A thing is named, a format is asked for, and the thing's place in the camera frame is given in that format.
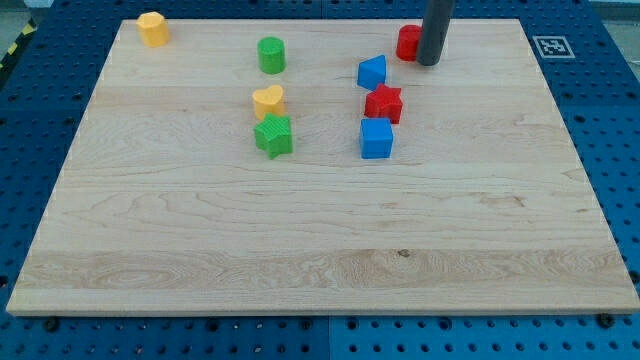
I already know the red cylinder block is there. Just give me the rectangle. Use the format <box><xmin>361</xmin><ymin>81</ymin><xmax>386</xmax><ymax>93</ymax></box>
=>
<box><xmin>396</xmin><ymin>25</ymin><xmax>422</xmax><ymax>61</ymax></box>

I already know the green star block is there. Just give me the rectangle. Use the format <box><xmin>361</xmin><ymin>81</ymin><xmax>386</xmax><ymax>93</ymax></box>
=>
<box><xmin>254</xmin><ymin>113</ymin><xmax>293</xmax><ymax>159</ymax></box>

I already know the light wooden board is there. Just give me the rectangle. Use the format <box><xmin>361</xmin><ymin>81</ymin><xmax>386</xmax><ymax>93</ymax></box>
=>
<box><xmin>7</xmin><ymin>19</ymin><xmax>639</xmax><ymax>317</ymax></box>

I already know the green cylinder block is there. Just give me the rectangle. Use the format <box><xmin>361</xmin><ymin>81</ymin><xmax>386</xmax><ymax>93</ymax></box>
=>
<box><xmin>257</xmin><ymin>36</ymin><xmax>286</xmax><ymax>75</ymax></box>

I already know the blue triangular prism block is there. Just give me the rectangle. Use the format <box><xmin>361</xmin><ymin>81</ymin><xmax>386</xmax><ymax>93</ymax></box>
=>
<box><xmin>356</xmin><ymin>55</ymin><xmax>387</xmax><ymax>91</ymax></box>

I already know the blue cube block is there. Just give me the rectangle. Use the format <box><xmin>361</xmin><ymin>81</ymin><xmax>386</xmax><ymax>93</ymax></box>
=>
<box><xmin>359</xmin><ymin>118</ymin><xmax>394</xmax><ymax>159</ymax></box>

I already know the yellow hexagon block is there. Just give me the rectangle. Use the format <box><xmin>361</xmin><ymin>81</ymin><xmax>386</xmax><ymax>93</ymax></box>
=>
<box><xmin>136</xmin><ymin>11</ymin><xmax>170</xmax><ymax>48</ymax></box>

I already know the yellow black hazard tape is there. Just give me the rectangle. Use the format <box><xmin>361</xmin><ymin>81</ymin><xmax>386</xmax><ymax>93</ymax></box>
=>
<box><xmin>1</xmin><ymin>18</ymin><xmax>38</xmax><ymax>72</ymax></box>

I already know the red star block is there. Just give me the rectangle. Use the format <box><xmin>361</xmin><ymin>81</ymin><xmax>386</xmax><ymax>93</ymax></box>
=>
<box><xmin>364</xmin><ymin>84</ymin><xmax>403</xmax><ymax>125</ymax></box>

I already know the white fiducial marker tag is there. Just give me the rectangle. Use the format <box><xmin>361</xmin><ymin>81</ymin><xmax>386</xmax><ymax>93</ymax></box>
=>
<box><xmin>533</xmin><ymin>35</ymin><xmax>575</xmax><ymax>59</ymax></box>

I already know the yellow heart block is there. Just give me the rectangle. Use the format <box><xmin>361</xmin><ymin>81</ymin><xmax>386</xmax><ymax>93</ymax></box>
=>
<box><xmin>252</xmin><ymin>85</ymin><xmax>286</xmax><ymax>121</ymax></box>

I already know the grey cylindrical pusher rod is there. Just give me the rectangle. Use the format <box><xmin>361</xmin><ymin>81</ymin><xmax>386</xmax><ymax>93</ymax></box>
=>
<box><xmin>416</xmin><ymin>0</ymin><xmax>455</xmax><ymax>66</ymax></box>

